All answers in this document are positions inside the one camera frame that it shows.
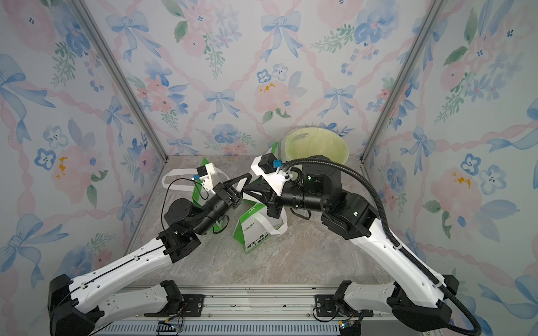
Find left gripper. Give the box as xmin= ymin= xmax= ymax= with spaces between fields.
xmin=194 ymin=174 xmax=249 ymax=237

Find green white bag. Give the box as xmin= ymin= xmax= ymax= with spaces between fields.
xmin=161 ymin=158 xmax=228 ymax=207
xmin=250 ymin=141 xmax=280 ymax=169
xmin=232 ymin=198 xmax=288 ymax=253

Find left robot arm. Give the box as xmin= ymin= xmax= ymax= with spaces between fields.
xmin=48 ymin=173 xmax=252 ymax=335

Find cream trash bin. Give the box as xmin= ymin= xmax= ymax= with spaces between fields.
xmin=280 ymin=127 xmax=350 ymax=167

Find left aluminium corner post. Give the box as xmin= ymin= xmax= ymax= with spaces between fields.
xmin=67 ymin=1 xmax=169 ymax=162

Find aluminium corner post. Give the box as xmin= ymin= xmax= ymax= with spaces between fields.
xmin=361 ymin=0 xmax=446 ymax=165
xmin=67 ymin=1 xmax=169 ymax=162

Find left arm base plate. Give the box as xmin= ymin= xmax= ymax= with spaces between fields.
xmin=169 ymin=294 xmax=205 ymax=318

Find aluminium front rail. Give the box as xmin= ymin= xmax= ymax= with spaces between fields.
xmin=99 ymin=285 xmax=416 ymax=335

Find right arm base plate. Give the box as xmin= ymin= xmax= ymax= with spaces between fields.
xmin=313 ymin=294 xmax=360 ymax=320

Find right aluminium corner post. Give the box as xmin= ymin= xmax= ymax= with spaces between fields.
xmin=361 ymin=0 xmax=446 ymax=165

